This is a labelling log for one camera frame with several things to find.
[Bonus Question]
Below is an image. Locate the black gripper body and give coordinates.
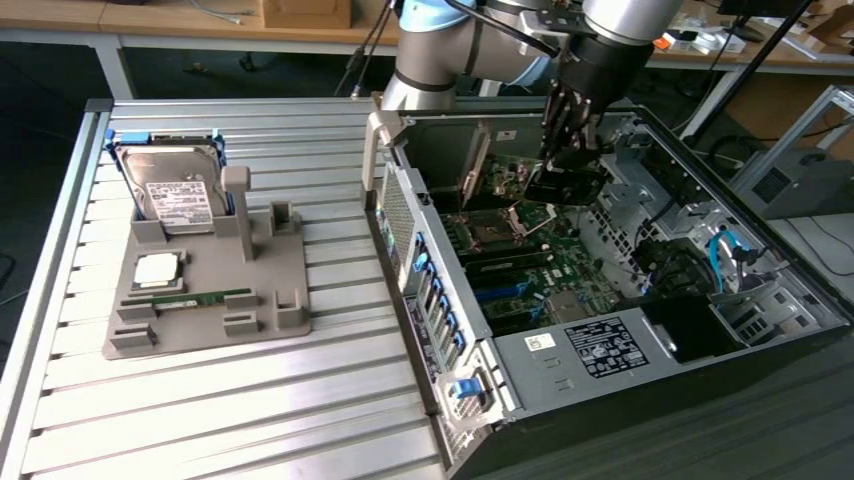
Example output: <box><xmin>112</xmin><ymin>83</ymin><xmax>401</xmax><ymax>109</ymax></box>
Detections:
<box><xmin>553</xmin><ymin>33</ymin><xmax>656</xmax><ymax>119</ymax></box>

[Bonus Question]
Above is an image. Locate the green graphics card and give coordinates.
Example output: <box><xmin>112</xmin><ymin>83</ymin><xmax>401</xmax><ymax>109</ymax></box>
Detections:
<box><xmin>457</xmin><ymin>123</ymin><xmax>609</xmax><ymax>212</ymax></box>

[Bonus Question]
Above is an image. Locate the orange and white box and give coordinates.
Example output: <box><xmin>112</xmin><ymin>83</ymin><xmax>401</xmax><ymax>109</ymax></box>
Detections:
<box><xmin>652</xmin><ymin>29</ymin><xmax>699</xmax><ymax>51</ymax></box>

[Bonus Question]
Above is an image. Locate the silver disk bay cage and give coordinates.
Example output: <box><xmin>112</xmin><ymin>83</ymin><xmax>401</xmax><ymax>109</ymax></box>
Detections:
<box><xmin>585</xmin><ymin>149</ymin><xmax>675</xmax><ymax>241</ymax></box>

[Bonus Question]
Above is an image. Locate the metal socket cover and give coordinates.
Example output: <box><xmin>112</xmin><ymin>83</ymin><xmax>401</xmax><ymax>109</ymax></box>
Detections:
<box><xmin>507</xmin><ymin>202</ymin><xmax>559</xmax><ymax>234</ymax></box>

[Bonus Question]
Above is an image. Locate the CPU socket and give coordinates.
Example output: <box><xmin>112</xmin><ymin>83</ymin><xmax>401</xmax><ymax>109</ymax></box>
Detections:
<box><xmin>459</xmin><ymin>209</ymin><xmax>528</xmax><ymax>249</ymax></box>

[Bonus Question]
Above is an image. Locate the black monitor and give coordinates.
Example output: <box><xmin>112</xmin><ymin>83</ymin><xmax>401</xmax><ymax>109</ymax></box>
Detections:
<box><xmin>716</xmin><ymin>0</ymin><xmax>812</xmax><ymax>42</ymax></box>

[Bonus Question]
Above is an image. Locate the black tripod pole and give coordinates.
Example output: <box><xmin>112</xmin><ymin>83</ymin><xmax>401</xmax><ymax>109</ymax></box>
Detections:
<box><xmin>679</xmin><ymin>0</ymin><xmax>819</xmax><ymax>146</ymax></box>

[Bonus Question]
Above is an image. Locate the wooden desk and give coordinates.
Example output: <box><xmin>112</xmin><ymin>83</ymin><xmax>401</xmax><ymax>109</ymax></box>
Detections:
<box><xmin>0</xmin><ymin>0</ymin><xmax>401</xmax><ymax>101</ymax></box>
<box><xmin>645</xmin><ymin>0</ymin><xmax>854</xmax><ymax>141</ymax></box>

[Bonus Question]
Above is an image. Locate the black RAM slot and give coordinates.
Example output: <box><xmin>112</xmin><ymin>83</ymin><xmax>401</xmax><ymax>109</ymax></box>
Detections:
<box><xmin>465</xmin><ymin>255</ymin><xmax>555</xmax><ymax>270</ymax></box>
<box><xmin>469</xmin><ymin>260</ymin><xmax>557</xmax><ymax>275</ymax></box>
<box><xmin>472</xmin><ymin>265</ymin><xmax>560</xmax><ymax>281</ymax></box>
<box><xmin>463</xmin><ymin>249</ymin><xmax>552</xmax><ymax>265</ymax></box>

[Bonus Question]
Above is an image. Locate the black open PC case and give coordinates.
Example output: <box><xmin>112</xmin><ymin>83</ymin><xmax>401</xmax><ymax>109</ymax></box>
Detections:
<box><xmin>359</xmin><ymin>97</ymin><xmax>854</xmax><ymax>480</ymax></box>

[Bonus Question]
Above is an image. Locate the green motherboard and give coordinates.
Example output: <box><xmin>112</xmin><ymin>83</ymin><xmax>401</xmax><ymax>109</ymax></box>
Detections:
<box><xmin>436</xmin><ymin>199</ymin><xmax>632</xmax><ymax>324</ymax></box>

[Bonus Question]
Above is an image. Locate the blue expansion slot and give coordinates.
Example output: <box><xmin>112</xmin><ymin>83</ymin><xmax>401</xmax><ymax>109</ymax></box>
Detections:
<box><xmin>476</xmin><ymin>283</ymin><xmax>539</xmax><ymax>302</ymax></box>

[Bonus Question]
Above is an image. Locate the grey chipset heatsink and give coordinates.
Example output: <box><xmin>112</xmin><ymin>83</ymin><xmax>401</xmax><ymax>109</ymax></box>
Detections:
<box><xmin>545</xmin><ymin>289</ymin><xmax>599</xmax><ymax>321</ymax></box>

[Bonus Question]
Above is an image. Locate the folded brown cardboard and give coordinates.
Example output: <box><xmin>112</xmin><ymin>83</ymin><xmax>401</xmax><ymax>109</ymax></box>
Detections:
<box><xmin>803</xmin><ymin>0</ymin><xmax>854</xmax><ymax>51</ymax></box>

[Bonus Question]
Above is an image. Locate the grey cabinet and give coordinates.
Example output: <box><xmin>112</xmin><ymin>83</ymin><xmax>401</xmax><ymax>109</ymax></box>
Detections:
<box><xmin>728</xmin><ymin>146</ymin><xmax>854</xmax><ymax>221</ymax></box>

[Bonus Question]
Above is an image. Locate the brown cardboard box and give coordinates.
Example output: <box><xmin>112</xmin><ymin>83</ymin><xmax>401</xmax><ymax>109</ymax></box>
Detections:
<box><xmin>260</xmin><ymin>0</ymin><xmax>353</xmax><ymax>30</ymax></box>

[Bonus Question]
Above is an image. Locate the small silver disk bay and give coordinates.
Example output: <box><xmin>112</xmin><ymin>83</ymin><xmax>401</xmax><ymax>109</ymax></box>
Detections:
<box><xmin>705</xmin><ymin>277</ymin><xmax>812</xmax><ymax>349</ymax></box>

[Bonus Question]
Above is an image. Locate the grey power supply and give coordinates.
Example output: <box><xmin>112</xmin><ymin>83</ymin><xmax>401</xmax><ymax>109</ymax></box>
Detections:
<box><xmin>491</xmin><ymin>305</ymin><xmax>676</xmax><ymax>410</ymax></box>

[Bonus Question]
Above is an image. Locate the hard disk in blue caddy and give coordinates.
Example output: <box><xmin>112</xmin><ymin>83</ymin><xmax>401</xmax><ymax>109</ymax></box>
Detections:
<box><xmin>104</xmin><ymin>128</ymin><xmax>232</xmax><ymax>236</ymax></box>

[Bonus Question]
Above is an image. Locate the green RAM stick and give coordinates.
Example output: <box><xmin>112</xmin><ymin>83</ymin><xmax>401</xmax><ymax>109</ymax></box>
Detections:
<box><xmin>122</xmin><ymin>288</ymin><xmax>254</xmax><ymax>307</ymax></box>

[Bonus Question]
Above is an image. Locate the grey parts rack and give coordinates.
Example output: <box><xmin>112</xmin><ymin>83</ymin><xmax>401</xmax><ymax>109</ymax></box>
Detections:
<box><xmin>102</xmin><ymin>164</ymin><xmax>314</xmax><ymax>361</ymax></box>

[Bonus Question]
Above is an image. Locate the silver CPU chip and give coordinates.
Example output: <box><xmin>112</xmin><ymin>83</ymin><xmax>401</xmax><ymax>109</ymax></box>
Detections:
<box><xmin>132</xmin><ymin>253</ymin><xmax>182</xmax><ymax>290</ymax></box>

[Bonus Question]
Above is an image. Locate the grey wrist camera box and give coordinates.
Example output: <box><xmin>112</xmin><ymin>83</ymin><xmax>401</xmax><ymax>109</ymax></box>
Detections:
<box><xmin>519</xmin><ymin>8</ymin><xmax>589</xmax><ymax>37</ymax></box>

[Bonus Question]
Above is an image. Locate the black camera cable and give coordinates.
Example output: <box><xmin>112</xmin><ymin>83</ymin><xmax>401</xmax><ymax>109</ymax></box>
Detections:
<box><xmin>451</xmin><ymin>0</ymin><xmax>561</xmax><ymax>56</ymax></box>

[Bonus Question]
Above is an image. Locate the aluminium profile frame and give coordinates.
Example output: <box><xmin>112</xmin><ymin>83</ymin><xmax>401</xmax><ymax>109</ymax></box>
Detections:
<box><xmin>764</xmin><ymin>83</ymin><xmax>854</xmax><ymax>166</ymax></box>

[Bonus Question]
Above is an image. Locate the light blue wire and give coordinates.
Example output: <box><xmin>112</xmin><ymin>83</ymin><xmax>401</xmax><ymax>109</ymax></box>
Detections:
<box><xmin>705</xmin><ymin>225</ymin><xmax>763</xmax><ymax>296</ymax></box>

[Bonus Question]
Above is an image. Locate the grey hanging cable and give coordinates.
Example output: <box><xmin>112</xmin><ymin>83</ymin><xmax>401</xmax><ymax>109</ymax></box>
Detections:
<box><xmin>330</xmin><ymin>0</ymin><xmax>396</xmax><ymax>97</ymax></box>

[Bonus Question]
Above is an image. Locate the white cord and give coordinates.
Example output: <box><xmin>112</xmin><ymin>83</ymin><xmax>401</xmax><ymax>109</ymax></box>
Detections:
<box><xmin>188</xmin><ymin>0</ymin><xmax>258</xmax><ymax>24</ymax></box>

